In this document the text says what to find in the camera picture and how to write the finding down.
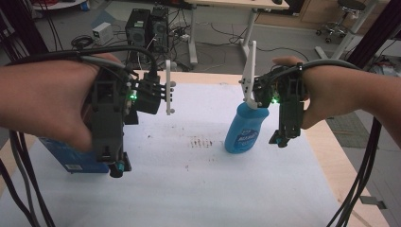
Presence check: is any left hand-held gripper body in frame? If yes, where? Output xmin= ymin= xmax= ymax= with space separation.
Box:
xmin=89 ymin=60 xmax=177 ymax=165

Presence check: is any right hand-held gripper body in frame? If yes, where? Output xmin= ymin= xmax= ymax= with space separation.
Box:
xmin=238 ymin=40 xmax=308 ymax=140

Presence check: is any blue plastic bottle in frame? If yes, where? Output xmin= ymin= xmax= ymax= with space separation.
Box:
xmin=223 ymin=101 xmax=270 ymax=155

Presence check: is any blue cardboard box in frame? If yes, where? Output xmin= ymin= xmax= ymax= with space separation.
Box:
xmin=38 ymin=135 xmax=111 ymax=175

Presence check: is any person's right hand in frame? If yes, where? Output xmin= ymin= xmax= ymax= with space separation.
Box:
xmin=272 ymin=55 xmax=364 ymax=131

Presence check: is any person's left hand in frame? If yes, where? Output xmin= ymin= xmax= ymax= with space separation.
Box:
xmin=37 ymin=52 xmax=127 ymax=153

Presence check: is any grey floor mat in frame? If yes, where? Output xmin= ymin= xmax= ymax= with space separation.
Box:
xmin=325 ymin=111 xmax=375 ymax=149

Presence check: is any white foam mat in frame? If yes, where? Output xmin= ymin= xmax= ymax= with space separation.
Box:
xmin=0 ymin=82 xmax=344 ymax=227

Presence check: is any small white device box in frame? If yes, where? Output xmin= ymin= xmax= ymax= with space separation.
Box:
xmin=92 ymin=21 xmax=114 ymax=45

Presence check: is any black computer tower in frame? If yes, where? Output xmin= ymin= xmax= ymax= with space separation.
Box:
xmin=125 ymin=8 xmax=152 ymax=49
xmin=149 ymin=5 xmax=170 ymax=54

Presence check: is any rolling stool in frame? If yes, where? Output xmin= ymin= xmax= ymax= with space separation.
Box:
xmin=315 ymin=0 xmax=367 ymax=44

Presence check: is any dark metal stand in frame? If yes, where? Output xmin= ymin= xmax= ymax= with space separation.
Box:
xmin=345 ymin=0 xmax=401 ymax=70

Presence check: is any white-legged wooden desk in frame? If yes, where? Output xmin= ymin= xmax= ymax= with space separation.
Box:
xmin=184 ymin=0 xmax=291 ymax=66

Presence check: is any dark tape piece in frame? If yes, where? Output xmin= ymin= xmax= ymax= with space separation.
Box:
xmin=358 ymin=195 xmax=388 ymax=211

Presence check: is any dark curtain stand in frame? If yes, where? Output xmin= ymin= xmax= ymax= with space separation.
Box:
xmin=0 ymin=0 xmax=50 ymax=62

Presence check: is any grey left gripper cable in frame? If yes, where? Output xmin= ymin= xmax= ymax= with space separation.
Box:
xmin=9 ymin=55 xmax=128 ymax=227

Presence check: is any black floor cable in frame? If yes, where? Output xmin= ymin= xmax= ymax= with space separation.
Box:
xmin=209 ymin=22 xmax=310 ymax=62

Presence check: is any right gripper cable bundle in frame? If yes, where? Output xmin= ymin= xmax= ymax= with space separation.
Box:
xmin=295 ymin=59 xmax=383 ymax=227

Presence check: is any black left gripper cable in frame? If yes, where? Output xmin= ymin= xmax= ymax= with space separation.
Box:
xmin=0 ymin=44 xmax=159 ymax=227

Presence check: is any coiled black cable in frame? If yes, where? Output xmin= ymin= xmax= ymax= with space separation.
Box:
xmin=70 ymin=34 xmax=95 ymax=50

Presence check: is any white desk leg frame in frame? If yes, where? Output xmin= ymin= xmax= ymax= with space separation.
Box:
xmin=314 ymin=0 xmax=380 ymax=61

